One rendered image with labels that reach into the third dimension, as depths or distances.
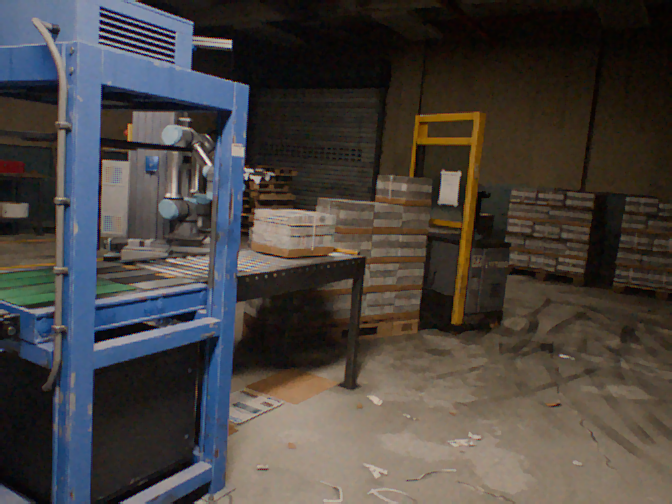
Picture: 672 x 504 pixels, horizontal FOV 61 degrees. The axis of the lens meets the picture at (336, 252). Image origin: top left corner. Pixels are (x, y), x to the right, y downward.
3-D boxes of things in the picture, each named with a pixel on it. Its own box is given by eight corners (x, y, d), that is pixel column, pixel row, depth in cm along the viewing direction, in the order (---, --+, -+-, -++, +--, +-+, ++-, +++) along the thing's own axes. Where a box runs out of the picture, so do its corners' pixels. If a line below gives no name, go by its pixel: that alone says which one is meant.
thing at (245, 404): (245, 389, 329) (245, 387, 329) (284, 402, 314) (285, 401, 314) (197, 408, 298) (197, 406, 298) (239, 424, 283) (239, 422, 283)
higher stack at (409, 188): (362, 323, 499) (376, 174, 482) (388, 321, 517) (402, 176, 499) (391, 336, 468) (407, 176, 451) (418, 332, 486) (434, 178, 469)
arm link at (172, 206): (189, 220, 342) (193, 127, 335) (173, 221, 328) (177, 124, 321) (172, 218, 347) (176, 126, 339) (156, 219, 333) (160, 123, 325)
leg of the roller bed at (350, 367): (347, 383, 354) (356, 274, 345) (355, 385, 351) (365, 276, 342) (342, 385, 349) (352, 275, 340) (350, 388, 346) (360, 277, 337)
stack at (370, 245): (240, 336, 432) (247, 226, 421) (363, 323, 500) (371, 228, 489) (265, 352, 401) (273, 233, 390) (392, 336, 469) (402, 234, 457)
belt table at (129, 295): (104, 280, 260) (105, 259, 259) (209, 308, 226) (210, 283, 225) (-71, 303, 201) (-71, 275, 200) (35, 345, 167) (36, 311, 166)
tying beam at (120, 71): (86, 110, 257) (87, 87, 256) (247, 114, 208) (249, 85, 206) (-89, 83, 200) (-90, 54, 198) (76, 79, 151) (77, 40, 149)
